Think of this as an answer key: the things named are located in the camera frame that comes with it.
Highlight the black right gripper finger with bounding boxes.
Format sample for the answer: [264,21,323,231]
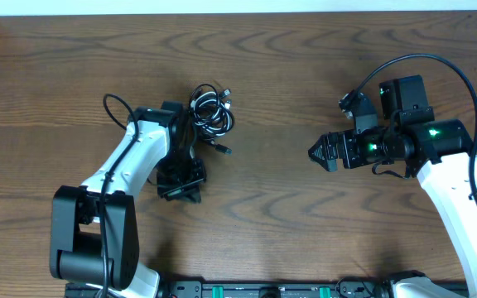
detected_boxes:
[309,153,338,172]
[308,134,326,156]

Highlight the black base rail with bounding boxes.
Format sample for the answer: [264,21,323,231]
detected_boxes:
[64,271,470,298]

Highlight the white USB cable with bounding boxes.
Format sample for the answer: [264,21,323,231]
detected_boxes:
[190,91,235,137]

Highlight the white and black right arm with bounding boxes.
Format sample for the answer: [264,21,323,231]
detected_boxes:
[308,119,477,297]

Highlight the black right camera cable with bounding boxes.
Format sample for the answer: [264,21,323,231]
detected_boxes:
[352,53,477,257]

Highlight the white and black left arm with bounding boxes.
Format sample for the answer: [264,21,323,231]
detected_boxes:
[50,102,206,297]

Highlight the black USB cable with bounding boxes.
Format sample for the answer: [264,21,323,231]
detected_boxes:
[182,83,234,156]

